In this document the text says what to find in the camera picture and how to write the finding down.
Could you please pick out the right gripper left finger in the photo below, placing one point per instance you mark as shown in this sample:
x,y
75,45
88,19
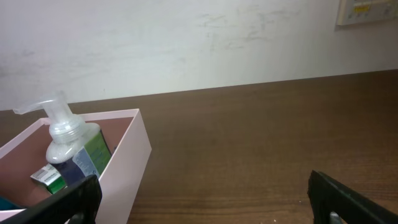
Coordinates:
x,y
78,203

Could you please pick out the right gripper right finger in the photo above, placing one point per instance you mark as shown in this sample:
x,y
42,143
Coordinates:
x,y
331,202

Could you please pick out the white green soap packet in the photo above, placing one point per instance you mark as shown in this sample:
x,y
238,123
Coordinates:
x,y
49,178

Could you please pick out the clear hand soap pump bottle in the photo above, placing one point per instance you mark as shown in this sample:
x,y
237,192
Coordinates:
x,y
78,149

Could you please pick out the blue mouthwash bottle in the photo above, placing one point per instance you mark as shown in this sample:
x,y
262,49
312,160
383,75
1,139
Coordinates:
x,y
7,205

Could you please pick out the white cardboard box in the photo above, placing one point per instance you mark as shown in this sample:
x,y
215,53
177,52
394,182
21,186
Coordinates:
x,y
126,136

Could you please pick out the white wall outlet plate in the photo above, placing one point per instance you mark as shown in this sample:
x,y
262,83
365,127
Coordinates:
x,y
362,11

